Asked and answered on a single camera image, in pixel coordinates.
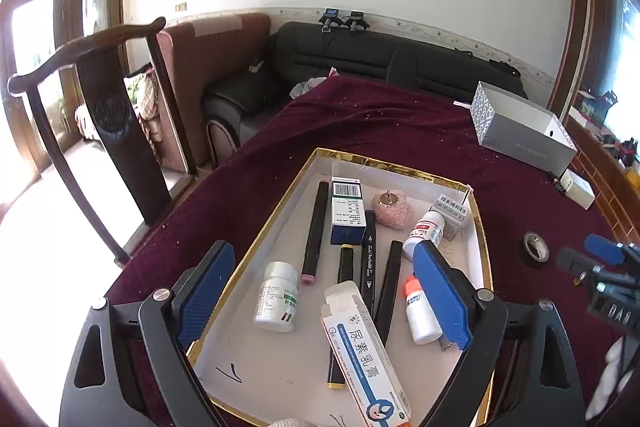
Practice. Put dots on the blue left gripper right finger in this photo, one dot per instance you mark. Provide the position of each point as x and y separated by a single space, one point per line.
450 310

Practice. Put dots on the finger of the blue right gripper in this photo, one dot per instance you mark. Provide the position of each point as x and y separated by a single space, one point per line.
604 249

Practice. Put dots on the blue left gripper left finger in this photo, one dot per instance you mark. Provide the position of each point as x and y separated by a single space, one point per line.
197 297

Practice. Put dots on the white bottle orange cap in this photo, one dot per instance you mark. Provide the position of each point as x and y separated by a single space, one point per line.
423 324

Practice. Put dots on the white green-label pill bottle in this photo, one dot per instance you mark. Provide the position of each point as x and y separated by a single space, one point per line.
277 298

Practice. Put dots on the black marker purple cap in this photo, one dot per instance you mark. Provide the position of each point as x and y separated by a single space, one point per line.
368 262

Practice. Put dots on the white blue ointment box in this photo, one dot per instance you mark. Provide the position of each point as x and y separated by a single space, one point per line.
364 362

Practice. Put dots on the black marker pink cap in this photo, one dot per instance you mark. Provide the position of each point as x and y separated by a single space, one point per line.
314 238

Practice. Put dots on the right hand white glove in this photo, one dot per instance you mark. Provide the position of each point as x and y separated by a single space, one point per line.
614 378

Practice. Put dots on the small white cardboard box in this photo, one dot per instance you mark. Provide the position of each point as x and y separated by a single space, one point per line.
577 189

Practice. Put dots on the black tape roll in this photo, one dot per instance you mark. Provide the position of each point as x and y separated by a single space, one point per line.
534 251

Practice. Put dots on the white red-label pill bottle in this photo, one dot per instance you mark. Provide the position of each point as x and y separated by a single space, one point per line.
430 227

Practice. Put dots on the small black bottle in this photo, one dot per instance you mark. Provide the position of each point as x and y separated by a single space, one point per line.
556 182

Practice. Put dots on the white barcode medicine box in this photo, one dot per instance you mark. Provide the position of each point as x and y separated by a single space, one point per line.
456 214

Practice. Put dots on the wooden window sill shelf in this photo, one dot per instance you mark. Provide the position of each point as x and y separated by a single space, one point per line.
616 199

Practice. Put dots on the blue white medicine box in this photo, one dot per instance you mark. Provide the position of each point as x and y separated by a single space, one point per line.
348 217

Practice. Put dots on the grey shoe box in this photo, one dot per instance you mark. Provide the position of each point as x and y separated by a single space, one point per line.
515 127

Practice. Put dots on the dark wooden chair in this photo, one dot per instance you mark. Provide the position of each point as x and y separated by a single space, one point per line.
101 80

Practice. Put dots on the brown pink armchair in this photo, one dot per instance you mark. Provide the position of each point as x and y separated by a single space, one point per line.
197 54

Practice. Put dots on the black leather sofa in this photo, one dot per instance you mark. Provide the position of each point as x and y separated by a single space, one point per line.
259 73

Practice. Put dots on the black clamp device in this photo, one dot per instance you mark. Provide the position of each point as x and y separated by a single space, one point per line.
355 22

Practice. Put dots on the blue clamp device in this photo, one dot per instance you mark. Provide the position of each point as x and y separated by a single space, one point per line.
330 19

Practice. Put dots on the pink fuzzy keychain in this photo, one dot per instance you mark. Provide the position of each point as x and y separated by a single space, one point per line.
392 209

